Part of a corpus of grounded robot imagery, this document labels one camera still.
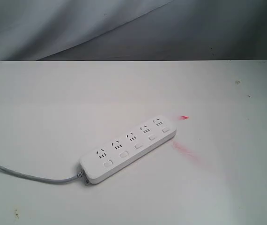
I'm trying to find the white five-outlet power strip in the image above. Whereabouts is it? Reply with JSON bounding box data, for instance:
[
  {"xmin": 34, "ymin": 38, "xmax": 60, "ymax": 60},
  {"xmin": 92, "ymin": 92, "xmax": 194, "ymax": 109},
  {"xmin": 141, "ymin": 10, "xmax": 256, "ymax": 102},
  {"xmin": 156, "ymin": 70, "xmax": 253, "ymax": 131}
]
[{"xmin": 80, "ymin": 115, "xmax": 177, "ymax": 184}]

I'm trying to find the grey power cable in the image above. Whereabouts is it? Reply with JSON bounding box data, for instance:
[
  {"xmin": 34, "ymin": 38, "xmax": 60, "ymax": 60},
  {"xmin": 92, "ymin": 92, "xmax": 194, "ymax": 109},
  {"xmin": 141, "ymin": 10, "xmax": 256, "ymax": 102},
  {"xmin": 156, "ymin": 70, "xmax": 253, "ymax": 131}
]
[{"xmin": 0, "ymin": 58, "xmax": 85, "ymax": 186}]

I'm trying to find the white backdrop cloth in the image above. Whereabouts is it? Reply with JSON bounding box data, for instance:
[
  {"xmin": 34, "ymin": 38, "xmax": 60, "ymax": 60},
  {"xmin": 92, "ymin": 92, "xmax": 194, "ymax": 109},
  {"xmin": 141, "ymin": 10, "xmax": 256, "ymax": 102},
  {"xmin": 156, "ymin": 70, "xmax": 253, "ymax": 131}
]
[{"xmin": 0, "ymin": 0, "xmax": 267, "ymax": 60}]

